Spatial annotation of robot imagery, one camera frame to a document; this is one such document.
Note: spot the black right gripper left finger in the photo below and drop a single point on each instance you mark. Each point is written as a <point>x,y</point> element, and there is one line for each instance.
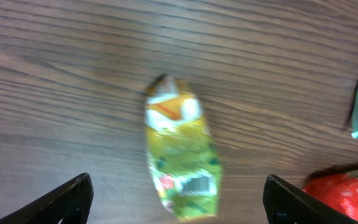
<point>68,203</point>

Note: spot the orange noodle package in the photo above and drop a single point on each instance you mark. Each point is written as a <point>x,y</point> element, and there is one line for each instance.
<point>339,191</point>

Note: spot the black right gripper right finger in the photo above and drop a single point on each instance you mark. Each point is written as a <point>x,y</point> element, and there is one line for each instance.
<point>286,204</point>

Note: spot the green snack pouch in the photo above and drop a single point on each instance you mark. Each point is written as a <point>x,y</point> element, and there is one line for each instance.
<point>181,154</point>

